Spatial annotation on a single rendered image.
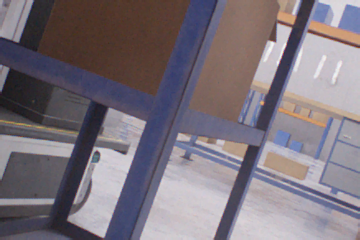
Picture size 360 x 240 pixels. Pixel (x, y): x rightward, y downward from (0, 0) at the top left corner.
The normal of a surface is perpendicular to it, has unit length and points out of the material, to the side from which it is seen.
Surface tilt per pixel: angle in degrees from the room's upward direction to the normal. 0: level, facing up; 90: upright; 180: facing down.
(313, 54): 90
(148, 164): 90
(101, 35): 90
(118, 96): 90
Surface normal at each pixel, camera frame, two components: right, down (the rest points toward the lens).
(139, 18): -0.31, -0.07
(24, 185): 0.83, 0.32
